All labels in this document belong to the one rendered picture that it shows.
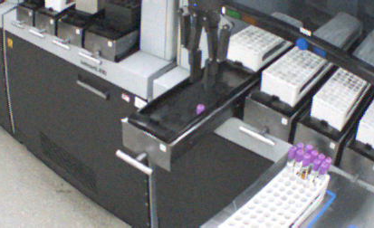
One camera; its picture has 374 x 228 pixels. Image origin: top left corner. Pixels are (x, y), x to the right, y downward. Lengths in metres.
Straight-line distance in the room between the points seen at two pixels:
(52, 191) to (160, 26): 0.98
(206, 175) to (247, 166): 0.16
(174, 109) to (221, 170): 0.28
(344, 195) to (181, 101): 0.50
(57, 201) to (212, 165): 0.89
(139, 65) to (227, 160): 0.35
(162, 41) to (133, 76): 0.12
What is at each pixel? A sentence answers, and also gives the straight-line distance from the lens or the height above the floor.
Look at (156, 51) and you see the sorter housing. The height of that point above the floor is 0.76.
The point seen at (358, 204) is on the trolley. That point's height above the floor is 0.82.
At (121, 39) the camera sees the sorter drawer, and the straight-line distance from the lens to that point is 1.67.
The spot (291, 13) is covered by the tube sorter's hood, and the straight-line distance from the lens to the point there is 1.34.
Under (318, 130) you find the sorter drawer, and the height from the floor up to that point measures 0.81.
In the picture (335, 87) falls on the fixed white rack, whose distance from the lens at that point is 1.43.
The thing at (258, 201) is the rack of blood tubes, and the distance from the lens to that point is 1.05.
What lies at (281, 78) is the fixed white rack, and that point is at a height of 0.86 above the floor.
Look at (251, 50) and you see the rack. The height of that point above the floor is 0.87.
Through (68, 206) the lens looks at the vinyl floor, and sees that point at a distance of 2.28.
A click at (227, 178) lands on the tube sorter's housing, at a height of 0.54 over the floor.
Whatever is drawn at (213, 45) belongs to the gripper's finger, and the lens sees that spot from 1.25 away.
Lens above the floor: 1.60
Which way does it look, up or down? 36 degrees down
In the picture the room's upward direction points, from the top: 2 degrees clockwise
